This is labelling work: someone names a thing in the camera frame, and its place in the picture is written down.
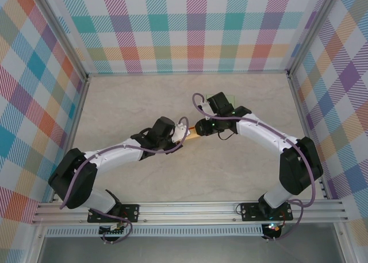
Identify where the orange paper box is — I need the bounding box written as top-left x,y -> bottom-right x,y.
181,126 -> 202,145

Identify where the green paper box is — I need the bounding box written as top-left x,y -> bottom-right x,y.
206,94 -> 237,109

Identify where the grey metal sheet panel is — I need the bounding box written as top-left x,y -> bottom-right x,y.
37,235 -> 346,263

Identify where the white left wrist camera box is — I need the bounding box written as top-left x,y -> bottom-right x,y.
171,123 -> 191,145

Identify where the long aluminium mounting rail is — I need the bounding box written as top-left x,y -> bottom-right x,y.
32,199 -> 348,225

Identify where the aluminium side floor rail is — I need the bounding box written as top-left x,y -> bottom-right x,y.
287,73 -> 330,199
50,75 -> 90,203

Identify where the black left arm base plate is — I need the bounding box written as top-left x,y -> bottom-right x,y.
87,204 -> 141,223

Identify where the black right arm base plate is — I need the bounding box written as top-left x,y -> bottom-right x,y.
240,202 -> 294,222

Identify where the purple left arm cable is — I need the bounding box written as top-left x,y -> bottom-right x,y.
59,116 -> 189,245

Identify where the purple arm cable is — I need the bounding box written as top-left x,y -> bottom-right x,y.
59,116 -> 189,245
191,92 -> 316,242

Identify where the slotted grey cable duct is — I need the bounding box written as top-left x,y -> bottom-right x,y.
45,224 -> 264,237

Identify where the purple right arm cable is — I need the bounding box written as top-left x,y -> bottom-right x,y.
191,92 -> 316,242

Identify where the aluminium frame post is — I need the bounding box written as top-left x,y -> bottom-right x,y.
34,0 -> 89,80
287,0 -> 340,74

